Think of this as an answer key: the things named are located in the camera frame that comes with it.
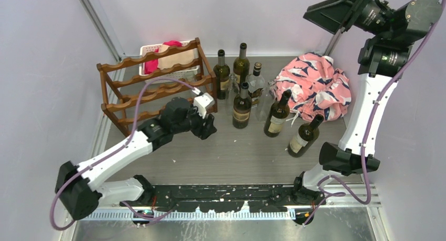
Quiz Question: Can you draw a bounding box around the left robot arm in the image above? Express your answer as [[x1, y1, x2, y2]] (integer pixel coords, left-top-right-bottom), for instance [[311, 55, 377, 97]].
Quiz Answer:
[[55, 93, 217, 220]]

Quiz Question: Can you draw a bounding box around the aluminium frame rail front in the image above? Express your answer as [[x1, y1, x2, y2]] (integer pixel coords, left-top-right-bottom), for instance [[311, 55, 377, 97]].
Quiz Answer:
[[82, 184, 364, 224]]

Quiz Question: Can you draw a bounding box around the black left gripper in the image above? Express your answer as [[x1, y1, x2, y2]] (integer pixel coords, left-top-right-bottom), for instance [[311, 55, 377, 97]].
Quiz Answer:
[[172, 103, 216, 139]]

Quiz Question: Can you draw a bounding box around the red cloth in basket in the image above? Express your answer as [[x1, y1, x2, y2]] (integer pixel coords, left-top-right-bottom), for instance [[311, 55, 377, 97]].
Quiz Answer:
[[143, 40, 183, 75]]

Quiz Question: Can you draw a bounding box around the dark bottle cream label centre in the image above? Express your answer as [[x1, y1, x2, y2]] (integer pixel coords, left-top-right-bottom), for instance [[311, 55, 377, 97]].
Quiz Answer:
[[263, 89, 292, 137]]

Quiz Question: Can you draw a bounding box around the dark green bottle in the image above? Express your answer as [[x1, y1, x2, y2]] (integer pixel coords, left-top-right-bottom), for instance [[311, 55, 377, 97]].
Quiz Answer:
[[233, 43, 250, 85], [214, 49, 230, 100]]

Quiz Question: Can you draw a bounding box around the clear glass bottle by cloth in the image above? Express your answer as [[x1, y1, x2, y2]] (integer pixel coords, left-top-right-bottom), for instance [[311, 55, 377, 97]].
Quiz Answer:
[[256, 80, 276, 122]]

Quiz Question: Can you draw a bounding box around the wooden wine rack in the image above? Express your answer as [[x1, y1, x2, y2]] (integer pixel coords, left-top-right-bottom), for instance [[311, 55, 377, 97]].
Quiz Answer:
[[96, 37, 218, 141]]

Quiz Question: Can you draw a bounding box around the pink shark print cloth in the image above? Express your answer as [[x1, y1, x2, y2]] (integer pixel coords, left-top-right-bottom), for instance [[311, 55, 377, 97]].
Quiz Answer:
[[272, 52, 352, 122]]

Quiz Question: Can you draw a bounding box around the clear bottle with dark cap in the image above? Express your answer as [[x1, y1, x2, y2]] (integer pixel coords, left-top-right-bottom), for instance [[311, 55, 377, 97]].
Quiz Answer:
[[246, 62, 265, 109]]

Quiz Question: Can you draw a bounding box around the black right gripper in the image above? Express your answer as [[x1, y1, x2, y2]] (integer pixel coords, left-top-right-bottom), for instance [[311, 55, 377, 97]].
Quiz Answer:
[[302, 0, 395, 38]]

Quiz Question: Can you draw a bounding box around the aluminium corner post left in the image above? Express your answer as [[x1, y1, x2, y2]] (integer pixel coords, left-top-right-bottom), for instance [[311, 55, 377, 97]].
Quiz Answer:
[[79, 0, 126, 62]]

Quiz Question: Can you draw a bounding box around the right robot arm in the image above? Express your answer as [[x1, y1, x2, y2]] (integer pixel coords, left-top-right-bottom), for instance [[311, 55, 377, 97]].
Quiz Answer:
[[292, 0, 445, 205]]

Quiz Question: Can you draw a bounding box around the small clear glass bottle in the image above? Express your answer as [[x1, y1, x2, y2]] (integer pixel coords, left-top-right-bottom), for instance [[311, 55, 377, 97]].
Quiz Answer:
[[225, 74, 239, 116]]

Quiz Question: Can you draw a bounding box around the dark green bottle far left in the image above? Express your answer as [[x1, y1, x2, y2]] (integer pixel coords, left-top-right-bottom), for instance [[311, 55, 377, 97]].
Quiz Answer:
[[214, 49, 230, 100]]

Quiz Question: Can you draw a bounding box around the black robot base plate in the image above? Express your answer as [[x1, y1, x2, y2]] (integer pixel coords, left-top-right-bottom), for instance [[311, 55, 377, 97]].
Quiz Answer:
[[128, 184, 324, 213]]

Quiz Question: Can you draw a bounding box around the aluminium corner post right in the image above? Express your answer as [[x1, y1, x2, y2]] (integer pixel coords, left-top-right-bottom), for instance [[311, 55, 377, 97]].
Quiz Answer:
[[323, 31, 342, 56]]

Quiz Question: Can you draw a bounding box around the dark bottle brown label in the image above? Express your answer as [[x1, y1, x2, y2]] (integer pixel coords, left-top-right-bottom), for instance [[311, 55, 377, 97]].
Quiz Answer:
[[232, 82, 252, 129]]

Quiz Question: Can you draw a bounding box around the aluminium corner post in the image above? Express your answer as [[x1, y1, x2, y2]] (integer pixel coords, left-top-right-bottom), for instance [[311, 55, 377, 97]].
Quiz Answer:
[[323, 31, 342, 56], [79, 0, 126, 62]]

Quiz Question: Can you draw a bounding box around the dark bottle white label right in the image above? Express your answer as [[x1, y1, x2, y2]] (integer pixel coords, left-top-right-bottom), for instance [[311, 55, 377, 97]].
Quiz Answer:
[[288, 114, 324, 158]]

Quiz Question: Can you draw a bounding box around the beige folded cloth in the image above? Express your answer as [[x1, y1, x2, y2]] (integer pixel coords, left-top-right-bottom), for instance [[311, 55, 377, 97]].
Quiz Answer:
[[155, 42, 195, 69]]

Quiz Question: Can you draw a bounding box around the dark green bottle far back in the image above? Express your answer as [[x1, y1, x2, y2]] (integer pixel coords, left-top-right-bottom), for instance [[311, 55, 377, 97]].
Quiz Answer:
[[233, 43, 250, 85]]

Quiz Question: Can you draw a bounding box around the white plastic basket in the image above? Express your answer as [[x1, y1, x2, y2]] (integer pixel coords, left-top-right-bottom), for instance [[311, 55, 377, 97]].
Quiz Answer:
[[139, 44, 200, 79]]

